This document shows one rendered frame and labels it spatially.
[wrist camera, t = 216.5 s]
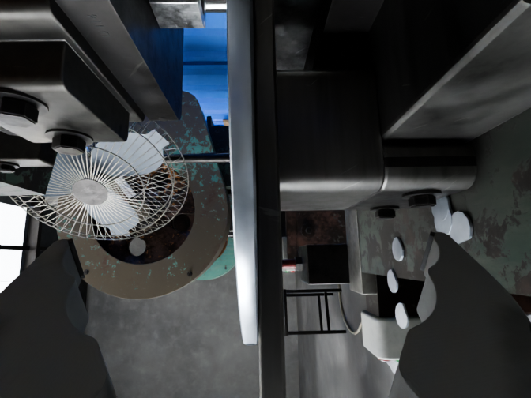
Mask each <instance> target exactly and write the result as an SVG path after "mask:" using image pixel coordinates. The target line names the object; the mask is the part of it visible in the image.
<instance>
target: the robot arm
mask: <svg viewBox="0 0 531 398"><path fill-rule="evenodd" d="M420 270H421V271H424V275H425V277H426V279H425V282H424V286H423V290H422V292H421V296H420V300H419V303H418V306H417V309H416V310H417V313H418V315H419V317H420V320H421V322H422V323H421V324H419V325H417V326H415V327H413V328H411V329H410V330H408V332H407V335H406V337H405V342H404V346H403V348H402V351H401V356H400V359H399V362H398V364H397V369H396V373H395V375H394V380H393V384H392V386H391V390H390V394H389V397H388V398H531V321H530V320H529V319H528V317H527V316H526V314H525V312H524V311H523V309H522V308H521V307H520V306H519V305H518V303H517V302H516V301H515V299H514V298H513V297H512V296H511V294H510V293H509V292H508V291H507V290H506V289H505V288H504V287H503V286H502V285H501V284H500V283H499V282H498V281H497V280H496V279H495V278H494V277H493V276H492V275H491V274H490V273H489V272H488V271H487V270H486V269H485V268H484V267H482V266H481V265H480V264H479V263H478V262H477V261H476V260H475V259H474V258H473V257H471V256H470V255H469V254H468V253H467V252H466V251H465V250H464V249H463V248H462V247H461V246H459V245H458V244H457V243H456V242H455V241H454V240H453V239H452V238H451V237H450V236H449V235H448V234H445V233H443V232H433V231H431V233H430V235H429V238H428V241H427V246H426V250H425V252H424V257H423V260H422V263H421V266H420ZM83 278H85V274H84V272H83V269H82V267H81V262H80V259H79V256H78V254H77V250H76V247H75V245H74V242H73V239H72V238H71V239H61V240H58V241H56V242H54V243H52V244H51V245H50V246H49V247H48V248H47V249H46V250H45V251H44V252H43V253H41V254H40V255H39V256H38V257H37V258H36V259H35V260H34V261H33V262H32V263H31V264H30V265H29V266H28V267H27V268H26V269H25V270H24V271H23V272H22V273H21V274H20V275H19V276H17V277H16V278H15V279H14V280H13V281H12V282H11V283H10V284H9V285H8V286H7V287H6V288H5V289H4V290H3V291H2V292H1V293H0V398H117V396H116V394H115V389H114V386H113V384H112V381H111V378H110V375H109V373H108V370H107V367H106V364H105V361H104V358H103V356H102V353H101V350H100V347H99V344H98V342H97V340H96V339H95V338H94V337H92V336H89V335H86V334H84V330H85V327H86V325H87V323H88V321H89V316H88V313H87V310H86V308H85V304H84V302H83V299H82V297H81V293H80V291H79V288H78V287H79V285H80V283H81V279H83Z"/></svg>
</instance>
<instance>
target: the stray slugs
mask: <svg viewBox="0 0 531 398"><path fill-rule="evenodd" d="M436 204H437V205H435V206H434V207H431V210H432V214H433V216H434V217H435V228H436V230H437V232H443V233H445V234H448V235H449V234H450V237H451V238H452V239H453V240H454V241H455V242H456V243H457V244H461V243H463V242H465V241H467V240H469V239H471V238H472V236H473V225H472V222H471V219H470V218H469V216H468V215H467V214H466V213H465V212H461V211H456V212H455V213H453V211H452V209H451V205H450V199H449V197H448V196H446V197H442V198H439V199H437V200H436ZM392 250H393V255H394V258H395V259H396V260H397V261H401V260H402V259H403V257H404V251H405V250H404V247H403V245H402V243H401V240H400V239H399V238H398V237H396V238H395V239H394V240H393V245H392ZM387 281H388V285H389V288H390V290H391V291H392V292H393V293H396V292H397V290H398V281H397V277H396V275H395V272H394V270H393V269H391V270H389V271H388V274H387ZM395 315H396V319H397V323H398V324H399V326H400V327H401V328H403V329H406V328H407V327H408V326H409V316H408V313H407V310H406V308H405V304H404V303H398V304H397V305H396V310H395Z"/></svg>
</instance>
